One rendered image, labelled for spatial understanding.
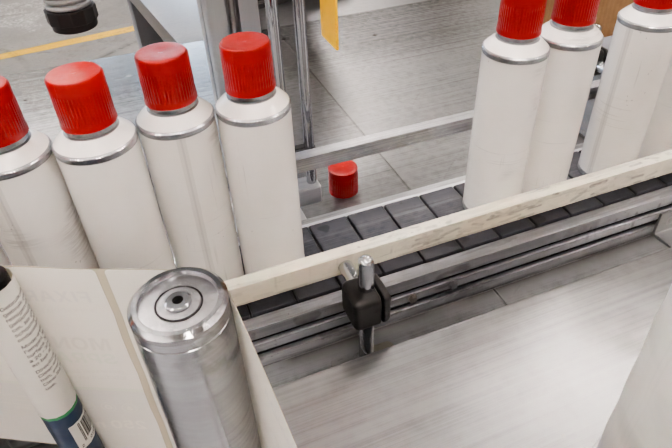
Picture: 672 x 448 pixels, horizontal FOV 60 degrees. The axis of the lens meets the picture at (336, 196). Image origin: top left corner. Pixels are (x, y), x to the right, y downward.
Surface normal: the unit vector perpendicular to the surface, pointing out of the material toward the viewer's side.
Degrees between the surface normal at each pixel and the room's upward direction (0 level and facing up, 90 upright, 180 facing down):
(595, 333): 0
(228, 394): 90
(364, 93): 0
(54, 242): 90
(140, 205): 90
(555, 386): 0
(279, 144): 90
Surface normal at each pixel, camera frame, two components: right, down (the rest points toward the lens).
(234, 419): 0.74, 0.39
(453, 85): -0.04, -0.79
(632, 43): -0.67, 0.47
